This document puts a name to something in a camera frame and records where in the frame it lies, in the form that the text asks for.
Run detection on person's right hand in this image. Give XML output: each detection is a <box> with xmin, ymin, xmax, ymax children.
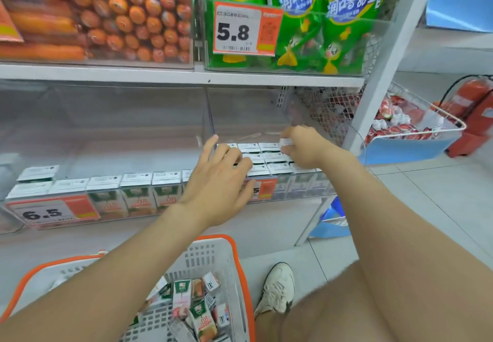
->
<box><xmin>280</xmin><ymin>125</ymin><xmax>347</xmax><ymax>170</ymax></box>

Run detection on person's left hand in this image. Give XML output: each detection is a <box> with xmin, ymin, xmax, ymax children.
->
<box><xmin>179</xmin><ymin>134</ymin><xmax>257</xmax><ymax>228</ymax></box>

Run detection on white shopping basket orange handles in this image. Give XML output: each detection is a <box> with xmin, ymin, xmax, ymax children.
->
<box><xmin>0</xmin><ymin>234</ymin><xmax>256</xmax><ymax>342</ymax></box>

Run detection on pile of small juice cartons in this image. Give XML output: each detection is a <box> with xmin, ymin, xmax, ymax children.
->
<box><xmin>127</xmin><ymin>271</ymin><xmax>233</xmax><ymax>342</ymax></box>

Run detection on person's left forearm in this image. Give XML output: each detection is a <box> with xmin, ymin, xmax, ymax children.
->
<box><xmin>0</xmin><ymin>203</ymin><xmax>216</xmax><ymax>342</ymax></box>

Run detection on person's right forearm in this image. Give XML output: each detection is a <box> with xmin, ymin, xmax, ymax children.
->
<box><xmin>330</xmin><ymin>149</ymin><xmax>493</xmax><ymax>342</ymax></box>

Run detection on person's right white shoe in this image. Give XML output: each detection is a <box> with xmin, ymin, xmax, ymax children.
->
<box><xmin>254</xmin><ymin>262</ymin><xmax>296</xmax><ymax>318</ymax></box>

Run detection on person's right leg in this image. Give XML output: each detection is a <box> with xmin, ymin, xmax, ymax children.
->
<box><xmin>255</xmin><ymin>260</ymin><xmax>388</xmax><ymax>342</ymax></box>

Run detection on orange white price tag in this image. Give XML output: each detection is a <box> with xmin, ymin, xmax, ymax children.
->
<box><xmin>0</xmin><ymin>0</ymin><xmax>25</xmax><ymax>43</ymax></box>
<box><xmin>246</xmin><ymin>177</ymin><xmax>278</xmax><ymax>202</ymax></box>
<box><xmin>5</xmin><ymin>194</ymin><xmax>101</xmax><ymax>231</ymax></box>
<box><xmin>212</xmin><ymin>0</ymin><xmax>285</xmax><ymax>57</ymax></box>

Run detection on blue plastic packet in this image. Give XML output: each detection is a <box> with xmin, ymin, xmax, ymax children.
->
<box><xmin>323</xmin><ymin>196</ymin><xmax>346</xmax><ymax>222</ymax></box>

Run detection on heap of red white packets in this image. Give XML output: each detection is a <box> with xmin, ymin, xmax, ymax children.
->
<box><xmin>365</xmin><ymin>96</ymin><xmax>444</xmax><ymax>143</ymax></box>

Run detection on stack of green packets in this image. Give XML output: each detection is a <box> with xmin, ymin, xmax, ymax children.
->
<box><xmin>200</xmin><ymin>0</ymin><xmax>400</xmax><ymax>75</ymax></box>

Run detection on red extinguisher stand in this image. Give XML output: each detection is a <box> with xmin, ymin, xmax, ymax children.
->
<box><xmin>446</xmin><ymin>132</ymin><xmax>490</xmax><ymax>159</ymax></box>

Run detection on stack of orange sausages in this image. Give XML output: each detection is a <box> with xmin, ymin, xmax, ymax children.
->
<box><xmin>0</xmin><ymin>0</ymin><xmax>193</xmax><ymax>65</ymax></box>

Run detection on blue panel wire basket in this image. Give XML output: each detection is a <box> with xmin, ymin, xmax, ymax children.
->
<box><xmin>309</xmin><ymin>196</ymin><xmax>352</xmax><ymax>240</ymax></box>
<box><xmin>357</xmin><ymin>82</ymin><xmax>467</xmax><ymax>167</ymax></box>

